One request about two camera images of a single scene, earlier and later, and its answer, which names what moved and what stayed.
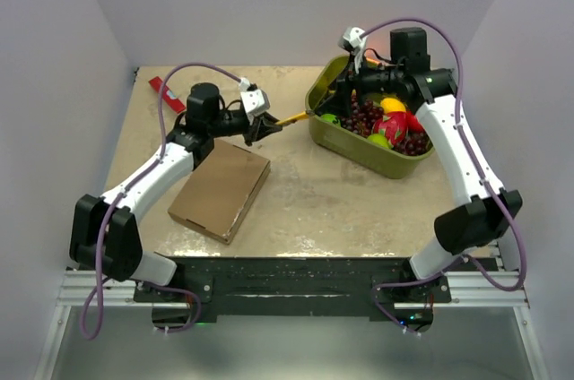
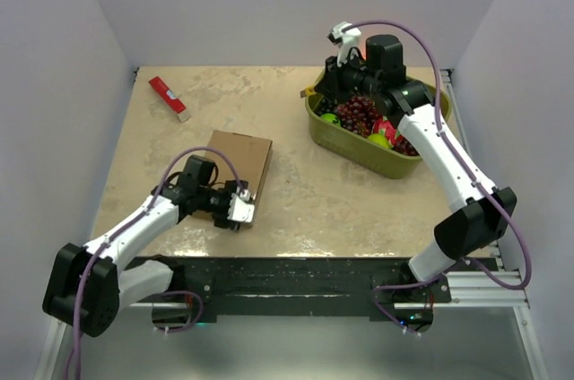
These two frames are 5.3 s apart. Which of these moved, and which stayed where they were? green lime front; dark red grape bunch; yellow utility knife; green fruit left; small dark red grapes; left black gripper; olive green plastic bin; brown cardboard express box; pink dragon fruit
Moved: left black gripper; yellow utility knife; brown cardboard express box
Stayed: green fruit left; dark red grape bunch; green lime front; olive green plastic bin; pink dragon fruit; small dark red grapes
